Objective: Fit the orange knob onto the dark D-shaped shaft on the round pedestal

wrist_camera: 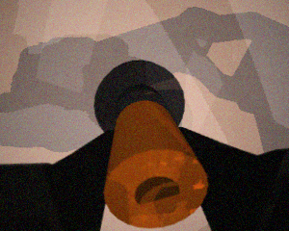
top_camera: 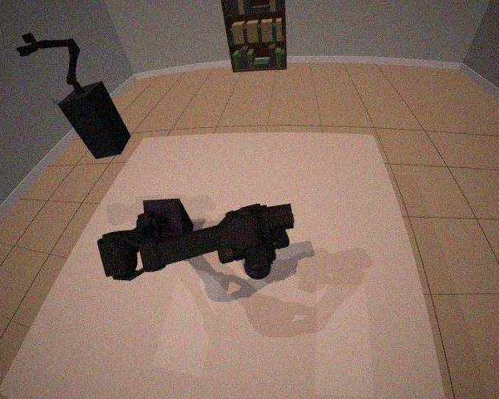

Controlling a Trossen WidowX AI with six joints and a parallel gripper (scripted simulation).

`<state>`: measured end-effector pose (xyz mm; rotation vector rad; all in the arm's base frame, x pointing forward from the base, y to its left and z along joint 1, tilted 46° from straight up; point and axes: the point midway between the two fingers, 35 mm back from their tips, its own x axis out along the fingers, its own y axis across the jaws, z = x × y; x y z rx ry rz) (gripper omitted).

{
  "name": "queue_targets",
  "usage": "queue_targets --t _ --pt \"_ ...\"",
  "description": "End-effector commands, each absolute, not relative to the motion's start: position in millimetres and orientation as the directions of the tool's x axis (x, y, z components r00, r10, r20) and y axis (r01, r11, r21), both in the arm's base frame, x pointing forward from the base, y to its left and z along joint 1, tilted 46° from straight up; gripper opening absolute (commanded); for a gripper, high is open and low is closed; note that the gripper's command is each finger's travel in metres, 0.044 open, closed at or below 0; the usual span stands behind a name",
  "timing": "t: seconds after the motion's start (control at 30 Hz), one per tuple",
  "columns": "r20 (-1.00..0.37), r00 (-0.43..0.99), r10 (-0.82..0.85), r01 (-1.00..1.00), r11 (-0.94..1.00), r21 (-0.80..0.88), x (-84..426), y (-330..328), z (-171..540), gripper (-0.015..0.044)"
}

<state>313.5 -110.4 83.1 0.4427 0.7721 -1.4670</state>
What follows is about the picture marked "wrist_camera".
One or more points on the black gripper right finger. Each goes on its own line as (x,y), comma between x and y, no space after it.
(243,188)

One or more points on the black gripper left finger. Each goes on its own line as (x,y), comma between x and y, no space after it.
(68,194)

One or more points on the dark round pedestal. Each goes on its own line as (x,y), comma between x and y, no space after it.
(137,81)

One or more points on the orange knob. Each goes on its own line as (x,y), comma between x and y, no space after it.
(154,179)

